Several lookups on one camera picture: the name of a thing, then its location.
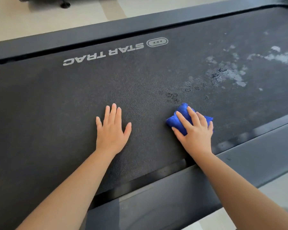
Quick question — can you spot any person's right forearm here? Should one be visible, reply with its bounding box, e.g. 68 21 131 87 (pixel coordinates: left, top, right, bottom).
192 152 288 230

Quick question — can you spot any person's left forearm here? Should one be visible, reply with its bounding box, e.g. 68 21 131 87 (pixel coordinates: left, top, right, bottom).
15 149 118 230

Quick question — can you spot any person's right hand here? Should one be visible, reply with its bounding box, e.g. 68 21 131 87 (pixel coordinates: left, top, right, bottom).
171 106 214 161

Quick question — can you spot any blue microfibre cloth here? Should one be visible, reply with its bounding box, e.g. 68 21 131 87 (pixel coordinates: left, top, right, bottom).
165 103 214 136

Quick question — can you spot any black treadmill frame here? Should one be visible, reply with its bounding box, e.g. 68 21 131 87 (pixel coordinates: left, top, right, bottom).
0 0 288 230

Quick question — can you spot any person's left hand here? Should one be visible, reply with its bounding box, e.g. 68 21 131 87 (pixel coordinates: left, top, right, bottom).
96 103 132 156

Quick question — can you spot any black treadmill belt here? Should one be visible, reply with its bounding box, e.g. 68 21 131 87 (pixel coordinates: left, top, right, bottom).
0 7 288 230

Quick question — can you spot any white cleaning foam residue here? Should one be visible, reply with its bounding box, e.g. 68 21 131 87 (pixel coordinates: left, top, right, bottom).
158 31 288 103

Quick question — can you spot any black furniture base with caster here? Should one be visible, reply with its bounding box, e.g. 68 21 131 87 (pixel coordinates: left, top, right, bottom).
16 0 71 9

